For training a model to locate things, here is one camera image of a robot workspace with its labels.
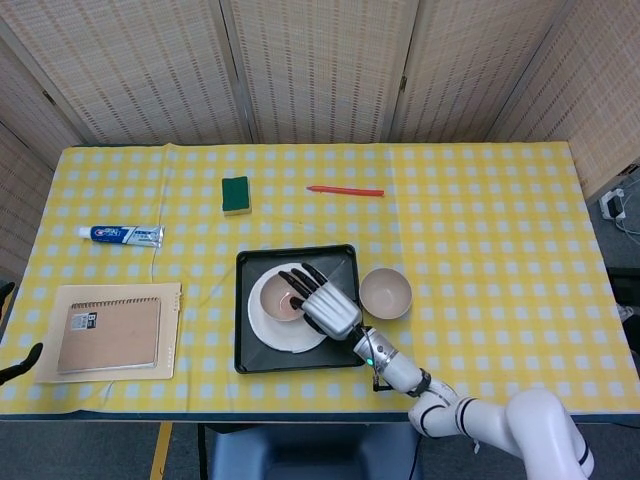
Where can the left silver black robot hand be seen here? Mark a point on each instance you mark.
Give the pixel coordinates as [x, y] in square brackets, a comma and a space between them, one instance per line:
[30, 356]

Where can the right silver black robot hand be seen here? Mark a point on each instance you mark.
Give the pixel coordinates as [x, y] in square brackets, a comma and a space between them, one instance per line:
[330, 310]

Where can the white paper plate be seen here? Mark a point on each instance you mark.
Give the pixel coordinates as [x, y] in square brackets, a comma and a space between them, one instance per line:
[280, 335]

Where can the beige bowl with pink stain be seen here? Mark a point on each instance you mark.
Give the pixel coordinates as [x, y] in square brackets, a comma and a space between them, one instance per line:
[275, 300]

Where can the plain beige bowl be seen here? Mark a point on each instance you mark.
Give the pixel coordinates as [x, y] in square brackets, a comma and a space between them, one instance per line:
[385, 292]

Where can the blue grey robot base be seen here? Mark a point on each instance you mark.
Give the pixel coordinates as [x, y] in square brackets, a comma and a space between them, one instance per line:
[310, 455]

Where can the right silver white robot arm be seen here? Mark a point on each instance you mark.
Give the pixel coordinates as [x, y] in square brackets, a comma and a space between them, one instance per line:
[400, 370]

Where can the black square plastic tray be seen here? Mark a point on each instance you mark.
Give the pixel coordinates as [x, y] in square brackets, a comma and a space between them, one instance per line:
[247, 357]

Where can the brown spiral notebook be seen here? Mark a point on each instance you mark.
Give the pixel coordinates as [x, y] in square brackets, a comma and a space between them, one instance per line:
[110, 335]

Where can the red pen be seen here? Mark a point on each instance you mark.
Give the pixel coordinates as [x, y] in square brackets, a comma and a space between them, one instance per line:
[345, 190]

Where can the wooden board with notebook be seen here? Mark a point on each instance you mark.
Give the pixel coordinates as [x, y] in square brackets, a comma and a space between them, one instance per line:
[170, 330]

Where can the green yellow sponge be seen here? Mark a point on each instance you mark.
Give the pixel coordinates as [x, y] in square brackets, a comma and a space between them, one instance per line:
[236, 195]

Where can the blue white toothpaste tube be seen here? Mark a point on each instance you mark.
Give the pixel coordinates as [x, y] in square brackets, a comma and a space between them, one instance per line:
[120, 235]

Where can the yellow white checkered tablecloth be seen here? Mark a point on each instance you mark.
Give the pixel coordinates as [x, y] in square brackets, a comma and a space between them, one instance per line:
[475, 250]

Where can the woven folding screen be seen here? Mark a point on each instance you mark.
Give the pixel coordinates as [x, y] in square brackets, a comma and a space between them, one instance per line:
[320, 65]

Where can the black floor object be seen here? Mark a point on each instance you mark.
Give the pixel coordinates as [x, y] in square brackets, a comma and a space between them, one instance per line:
[625, 287]

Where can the white power adapter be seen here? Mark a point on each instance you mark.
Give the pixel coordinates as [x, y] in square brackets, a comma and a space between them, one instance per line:
[614, 205]

